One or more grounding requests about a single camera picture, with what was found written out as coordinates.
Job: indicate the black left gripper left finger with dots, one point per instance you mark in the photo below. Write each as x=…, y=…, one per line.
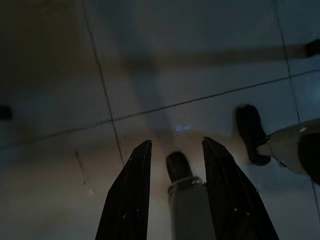
x=127, y=207

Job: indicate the grey right robot leg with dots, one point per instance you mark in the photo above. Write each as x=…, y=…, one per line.
x=250, y=130

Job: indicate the grey robot leg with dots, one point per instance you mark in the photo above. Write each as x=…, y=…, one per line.
x=186, y=212
x=250, y=130

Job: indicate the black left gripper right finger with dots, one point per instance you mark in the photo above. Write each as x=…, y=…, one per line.
x=232, y=207

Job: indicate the grey left robot leg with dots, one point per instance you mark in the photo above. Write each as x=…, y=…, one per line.
x=186, y=212

